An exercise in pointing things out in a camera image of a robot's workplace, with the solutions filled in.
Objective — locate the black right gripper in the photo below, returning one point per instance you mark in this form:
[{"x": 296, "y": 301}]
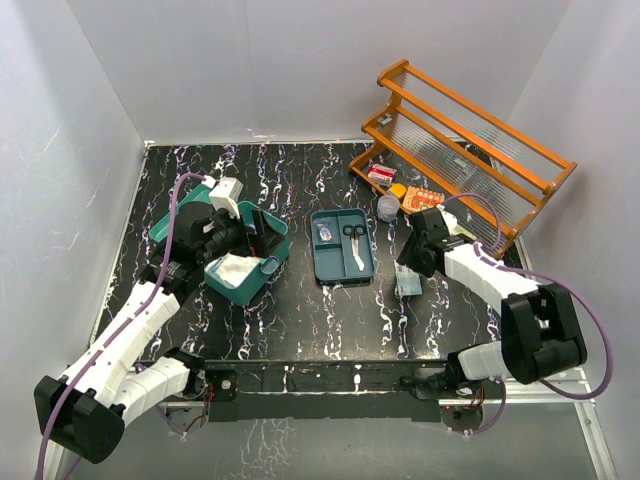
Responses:
[{"x": 408, "y": 259}]

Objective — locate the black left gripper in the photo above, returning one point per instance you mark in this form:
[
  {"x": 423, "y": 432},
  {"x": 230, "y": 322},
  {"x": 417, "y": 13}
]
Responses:
[{"x": 262, "y": 239}]

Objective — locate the white gauze pack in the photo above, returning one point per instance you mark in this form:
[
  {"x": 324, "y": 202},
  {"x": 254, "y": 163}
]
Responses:
[{"x": 232, "y": 270}]

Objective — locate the teal medicine kit box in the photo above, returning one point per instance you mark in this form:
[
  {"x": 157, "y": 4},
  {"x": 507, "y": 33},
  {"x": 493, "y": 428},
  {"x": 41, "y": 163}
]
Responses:
[{"x": 181, "y": 278}]

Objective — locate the clear tape roll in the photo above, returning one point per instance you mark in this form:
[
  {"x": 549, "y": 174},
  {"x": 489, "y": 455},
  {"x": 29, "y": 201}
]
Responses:
[{"x": 326, "y": 229}]

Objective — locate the black scissors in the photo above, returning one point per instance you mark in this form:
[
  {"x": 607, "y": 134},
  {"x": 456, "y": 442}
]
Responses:
[{"x": 354, "y": 232}]

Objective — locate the blue divided tray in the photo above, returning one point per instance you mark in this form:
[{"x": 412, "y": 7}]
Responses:
[{"x": 334, "y": 263}]

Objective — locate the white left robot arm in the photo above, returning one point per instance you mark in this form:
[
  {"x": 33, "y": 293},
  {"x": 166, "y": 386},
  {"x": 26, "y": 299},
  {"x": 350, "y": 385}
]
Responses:
[{"x": 87, "y": 408}]

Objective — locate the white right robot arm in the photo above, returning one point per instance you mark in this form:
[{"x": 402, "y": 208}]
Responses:
[{"x": 539, "y": 334}]

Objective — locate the red white medicine box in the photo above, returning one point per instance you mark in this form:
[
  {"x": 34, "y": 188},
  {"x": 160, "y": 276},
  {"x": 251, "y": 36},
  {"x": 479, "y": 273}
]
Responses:
[{"x": 381, "y": 174}]

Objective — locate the clear measuring cup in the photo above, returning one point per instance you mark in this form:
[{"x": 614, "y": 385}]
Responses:
[{"x": 387, "y": 208}]

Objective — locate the orange wooden shelf rack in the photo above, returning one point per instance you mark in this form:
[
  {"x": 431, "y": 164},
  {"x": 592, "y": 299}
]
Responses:
[{"x": 498, "y": 178}]

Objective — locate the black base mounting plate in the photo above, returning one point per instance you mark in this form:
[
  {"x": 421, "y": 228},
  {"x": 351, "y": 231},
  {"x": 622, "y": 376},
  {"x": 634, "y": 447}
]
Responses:
[{"x": 351, "y": 389}]

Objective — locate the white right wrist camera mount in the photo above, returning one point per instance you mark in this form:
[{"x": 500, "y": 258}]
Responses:
[{"x": 451, "y": 222}]

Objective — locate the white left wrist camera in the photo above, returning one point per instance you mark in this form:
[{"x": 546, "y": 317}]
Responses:
[{"x": 225, "y": 195}]

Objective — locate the aluminium frame rail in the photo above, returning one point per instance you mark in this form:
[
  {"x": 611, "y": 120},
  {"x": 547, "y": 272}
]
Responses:
[{"x": 531, "y": 436}]

